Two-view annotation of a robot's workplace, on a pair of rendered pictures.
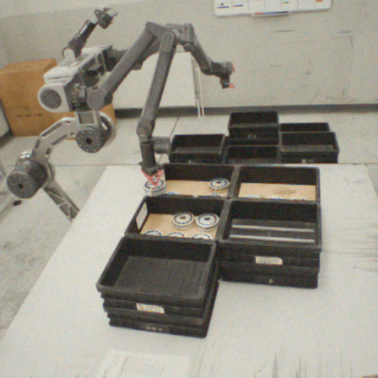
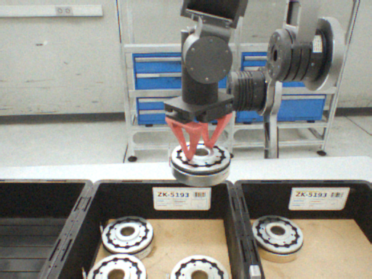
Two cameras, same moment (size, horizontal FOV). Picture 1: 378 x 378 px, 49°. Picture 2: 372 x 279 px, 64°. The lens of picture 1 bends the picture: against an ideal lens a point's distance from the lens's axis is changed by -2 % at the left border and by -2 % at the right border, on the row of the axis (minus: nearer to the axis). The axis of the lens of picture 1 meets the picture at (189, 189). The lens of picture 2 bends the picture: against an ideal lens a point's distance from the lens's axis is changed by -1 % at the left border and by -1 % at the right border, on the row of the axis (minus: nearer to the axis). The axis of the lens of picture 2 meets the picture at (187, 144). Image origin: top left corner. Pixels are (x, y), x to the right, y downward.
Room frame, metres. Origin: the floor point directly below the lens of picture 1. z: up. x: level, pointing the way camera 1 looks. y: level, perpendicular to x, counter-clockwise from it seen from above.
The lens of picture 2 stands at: (1.44, -0.28, 1.30)
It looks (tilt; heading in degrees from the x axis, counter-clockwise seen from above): 28 degrees down; 73
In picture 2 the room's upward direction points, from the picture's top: straight up
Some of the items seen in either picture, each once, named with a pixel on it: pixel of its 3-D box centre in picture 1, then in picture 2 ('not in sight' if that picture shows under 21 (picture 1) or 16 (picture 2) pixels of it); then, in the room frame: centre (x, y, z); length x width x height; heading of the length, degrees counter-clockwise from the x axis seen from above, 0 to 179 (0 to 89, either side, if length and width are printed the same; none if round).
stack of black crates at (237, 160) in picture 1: (252, 175); not in sight; (2.73, -0.49, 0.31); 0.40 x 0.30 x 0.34; 76
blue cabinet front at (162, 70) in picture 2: not in sight; (182, 90); (2.05, 1.86, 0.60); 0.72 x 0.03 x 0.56; 166
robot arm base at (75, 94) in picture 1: (78, 94); not in sight; (1.70, 0.40, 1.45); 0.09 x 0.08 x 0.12; 166
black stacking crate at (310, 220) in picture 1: (271, 233); not in sight; (1.37, -0.32, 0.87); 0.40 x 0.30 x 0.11; 73
